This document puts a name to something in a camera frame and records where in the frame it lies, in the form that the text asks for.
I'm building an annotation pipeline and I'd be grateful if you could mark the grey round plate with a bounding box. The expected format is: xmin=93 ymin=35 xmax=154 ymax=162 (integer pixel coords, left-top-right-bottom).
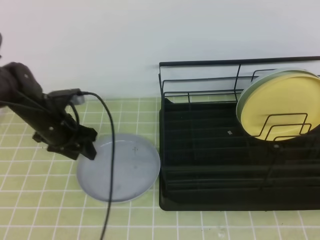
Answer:
xmin=76 ymin=133 xmax=161 ymax=203

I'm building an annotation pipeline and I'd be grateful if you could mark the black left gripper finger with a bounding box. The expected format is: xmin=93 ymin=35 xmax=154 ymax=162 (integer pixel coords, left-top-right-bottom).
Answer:
xmin=80 ymin=140 xmax=97 ymax=160

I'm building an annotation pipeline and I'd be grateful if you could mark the yellow plate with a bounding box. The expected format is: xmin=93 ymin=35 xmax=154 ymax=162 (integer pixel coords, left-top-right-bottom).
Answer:
xmin=240 ymin=73 xmax=320 ymax=141

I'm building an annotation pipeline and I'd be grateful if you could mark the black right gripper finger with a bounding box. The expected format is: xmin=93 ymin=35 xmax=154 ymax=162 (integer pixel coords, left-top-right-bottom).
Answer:
xmin=79 ymin=125 xmax=98 ymax=142

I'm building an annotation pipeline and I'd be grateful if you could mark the pale green plate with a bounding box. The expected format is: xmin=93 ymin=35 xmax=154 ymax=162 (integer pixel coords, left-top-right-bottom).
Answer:
xmin=236 ymin=67 xmax=319 ymax=122

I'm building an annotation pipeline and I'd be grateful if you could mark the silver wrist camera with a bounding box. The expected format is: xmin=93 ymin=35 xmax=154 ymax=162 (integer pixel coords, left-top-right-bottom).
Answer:
xmin=47 ymin=88 xmax=85 ymax=105

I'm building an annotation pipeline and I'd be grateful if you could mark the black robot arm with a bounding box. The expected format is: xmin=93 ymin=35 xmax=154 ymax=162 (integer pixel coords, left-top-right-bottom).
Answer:
xmin=0 ymin=62 xmax=98 ymax=160

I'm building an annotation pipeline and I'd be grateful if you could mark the black cable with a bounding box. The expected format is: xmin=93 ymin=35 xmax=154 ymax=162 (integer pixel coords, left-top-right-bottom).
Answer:
xmin=80 ymin=91 xmax=116 ymax=240

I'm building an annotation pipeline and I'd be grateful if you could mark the black wire dish rack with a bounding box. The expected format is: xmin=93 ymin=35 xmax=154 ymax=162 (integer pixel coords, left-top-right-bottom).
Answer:
xmin=158 ymin=56 xmax=320 ymax=211

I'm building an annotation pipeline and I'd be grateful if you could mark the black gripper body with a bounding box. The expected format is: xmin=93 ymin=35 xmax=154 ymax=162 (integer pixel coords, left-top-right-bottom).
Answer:
xmin=31 ymin=94 xmax=87 ymax=160

